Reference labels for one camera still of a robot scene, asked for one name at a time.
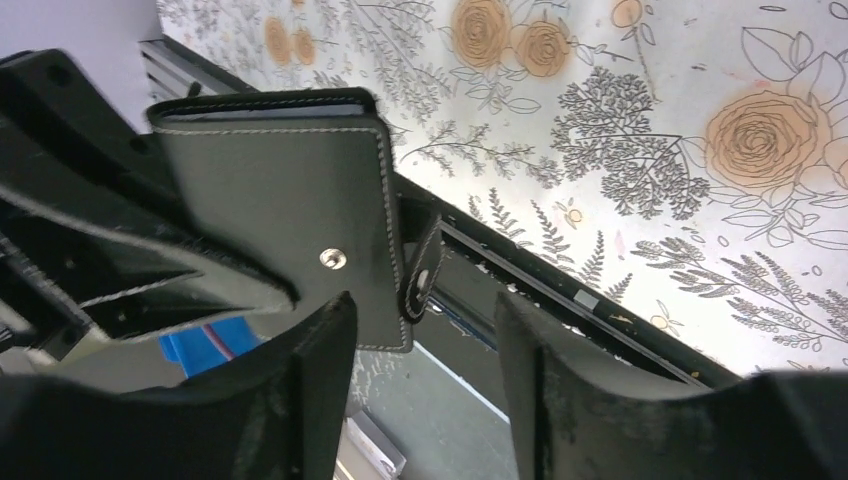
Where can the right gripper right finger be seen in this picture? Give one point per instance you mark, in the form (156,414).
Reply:
(576,412)

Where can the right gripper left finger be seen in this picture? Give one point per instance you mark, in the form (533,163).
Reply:
(274,412)

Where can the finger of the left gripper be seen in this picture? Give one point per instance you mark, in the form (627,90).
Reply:
(92,229)

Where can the black leather card holder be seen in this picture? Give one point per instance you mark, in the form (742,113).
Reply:
(302,182)

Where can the floral pattern table mat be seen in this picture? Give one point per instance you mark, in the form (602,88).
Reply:
(686,159)

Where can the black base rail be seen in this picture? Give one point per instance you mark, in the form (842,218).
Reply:
(480,263)

